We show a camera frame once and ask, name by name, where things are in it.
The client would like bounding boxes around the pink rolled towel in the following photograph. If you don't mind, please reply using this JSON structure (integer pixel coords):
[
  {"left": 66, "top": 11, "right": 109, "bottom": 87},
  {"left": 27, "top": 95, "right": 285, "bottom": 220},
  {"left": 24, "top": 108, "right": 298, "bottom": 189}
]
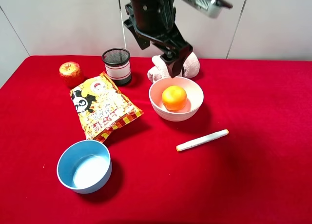
[{"left": 147, "top": 52, "right": 200, "bottom": 83}]

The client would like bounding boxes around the pink bowl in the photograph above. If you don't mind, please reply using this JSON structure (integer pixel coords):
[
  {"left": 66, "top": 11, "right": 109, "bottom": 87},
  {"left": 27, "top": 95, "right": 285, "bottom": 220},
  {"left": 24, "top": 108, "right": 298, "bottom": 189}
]
[{"left": 149, "top": 77, "right": 204, "bottom": 122}]

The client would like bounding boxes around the blue bowl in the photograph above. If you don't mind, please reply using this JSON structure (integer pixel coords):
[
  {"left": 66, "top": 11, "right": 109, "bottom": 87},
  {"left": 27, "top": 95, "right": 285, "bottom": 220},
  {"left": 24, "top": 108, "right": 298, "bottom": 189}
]
[{"left": 57, "top": 140, "right": 112, "bottom": 194}]

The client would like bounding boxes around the yellow snack bag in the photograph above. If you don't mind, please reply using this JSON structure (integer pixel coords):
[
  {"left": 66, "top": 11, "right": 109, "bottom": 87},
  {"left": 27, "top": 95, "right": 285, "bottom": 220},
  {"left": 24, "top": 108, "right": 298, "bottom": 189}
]
[{"left": 70, "top": 72, "right": 143, "bottom": 143}]

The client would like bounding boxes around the orange mandarin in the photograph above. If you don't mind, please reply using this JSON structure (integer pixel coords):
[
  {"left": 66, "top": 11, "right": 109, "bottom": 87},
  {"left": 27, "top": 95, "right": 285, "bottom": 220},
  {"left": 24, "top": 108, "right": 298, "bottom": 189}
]
[{"left": 161, "top": 85, "right": 188, "bottom": 111}]

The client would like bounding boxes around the red apple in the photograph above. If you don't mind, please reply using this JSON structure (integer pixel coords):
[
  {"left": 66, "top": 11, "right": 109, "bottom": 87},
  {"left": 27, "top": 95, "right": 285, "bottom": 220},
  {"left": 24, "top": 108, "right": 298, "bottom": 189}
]
[{"left": 59, "top": 61, "right": 84, "bottom": 88}]

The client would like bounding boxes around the white marker pen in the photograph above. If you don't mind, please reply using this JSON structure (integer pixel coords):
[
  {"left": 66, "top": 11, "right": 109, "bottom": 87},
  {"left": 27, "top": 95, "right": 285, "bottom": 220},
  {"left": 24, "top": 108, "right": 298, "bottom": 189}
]
[{"left": 176, "top": 129, "right": 229, "bottom": 152}]

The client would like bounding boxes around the red tablecloth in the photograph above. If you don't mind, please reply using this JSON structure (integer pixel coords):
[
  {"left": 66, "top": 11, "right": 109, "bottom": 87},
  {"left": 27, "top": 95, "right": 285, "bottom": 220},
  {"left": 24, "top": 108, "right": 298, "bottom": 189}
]
[{"left": 0, "top": 56, "right": 312, "bottom": 224}]

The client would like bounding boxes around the black mesh pen holder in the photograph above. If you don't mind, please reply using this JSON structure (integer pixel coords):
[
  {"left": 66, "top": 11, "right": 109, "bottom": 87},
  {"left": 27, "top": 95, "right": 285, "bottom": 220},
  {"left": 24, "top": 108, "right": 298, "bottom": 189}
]
[{"left": 101, "top": 48, "right": 132, "bottom": 86}]

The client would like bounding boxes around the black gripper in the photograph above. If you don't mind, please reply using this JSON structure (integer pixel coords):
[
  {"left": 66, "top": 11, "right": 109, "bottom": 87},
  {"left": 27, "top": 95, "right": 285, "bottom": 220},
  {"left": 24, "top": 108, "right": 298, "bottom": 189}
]
[{"left": 123, "top": 0, "right": 193, "bottom": 78}]

